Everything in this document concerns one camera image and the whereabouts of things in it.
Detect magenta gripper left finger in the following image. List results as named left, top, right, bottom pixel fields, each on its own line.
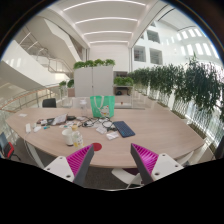
left=44, top=144, right=94, bottom=186

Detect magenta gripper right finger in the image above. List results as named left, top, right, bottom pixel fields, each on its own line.
left=130, top=143, right=183, bottom=185

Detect white chair under table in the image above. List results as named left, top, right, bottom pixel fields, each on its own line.
left=112, top=168, right=143, bottom=188

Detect red round coaster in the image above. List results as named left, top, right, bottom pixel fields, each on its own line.
left=92, top=143, right=102, bottom=151

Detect white tissue packet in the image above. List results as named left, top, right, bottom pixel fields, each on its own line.
left=106, top=131, right=119, bottom=140

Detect white remote control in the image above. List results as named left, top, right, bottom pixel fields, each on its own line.
left=25, top=123, right=31, bottom=133

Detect green tote bag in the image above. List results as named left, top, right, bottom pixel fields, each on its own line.
left=90, top=96, right=115, bottom=118

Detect red and black chair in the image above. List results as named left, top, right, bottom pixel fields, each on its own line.
left=0, top=133, right=14, bottom=159

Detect black office chair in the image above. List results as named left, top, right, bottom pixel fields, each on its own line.
left=42, top=98, right=57, bottom=108

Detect white open shelf unit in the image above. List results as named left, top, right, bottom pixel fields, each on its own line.
left=113, top=85, right=133, bottom=109

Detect row of potted trees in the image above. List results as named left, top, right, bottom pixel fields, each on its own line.
left=128, top=54, right=224, bottom=123

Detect white storage cabinet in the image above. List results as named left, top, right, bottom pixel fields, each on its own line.
left=74, top=66, right=113, bottom=97

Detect green plants atop cabinet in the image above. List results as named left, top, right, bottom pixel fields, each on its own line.
left=73, top=59, right=115, bottom=70

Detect tangled black cables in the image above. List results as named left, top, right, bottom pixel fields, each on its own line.
left=80, top=115, right=118, bottom=132

